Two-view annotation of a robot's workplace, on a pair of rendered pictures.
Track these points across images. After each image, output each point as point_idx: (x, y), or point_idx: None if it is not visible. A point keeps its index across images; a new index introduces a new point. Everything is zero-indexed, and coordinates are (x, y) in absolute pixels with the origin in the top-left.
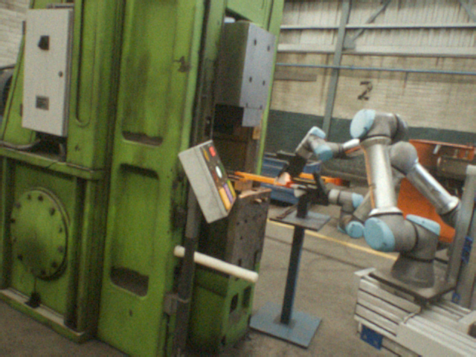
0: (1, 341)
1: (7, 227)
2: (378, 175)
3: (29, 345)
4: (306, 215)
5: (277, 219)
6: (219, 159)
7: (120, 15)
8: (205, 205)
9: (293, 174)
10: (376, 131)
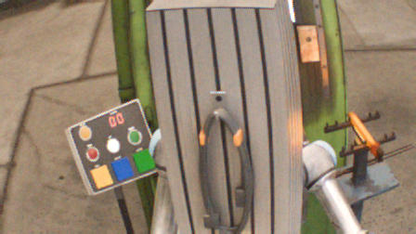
0: (110, 215)
1: None
2: (153, 210)
3: (122, 227)
4: (357, 180)
5: None
6: (139, 123)
7: None
8: (84, 180)
9: None
10: (157, 160)
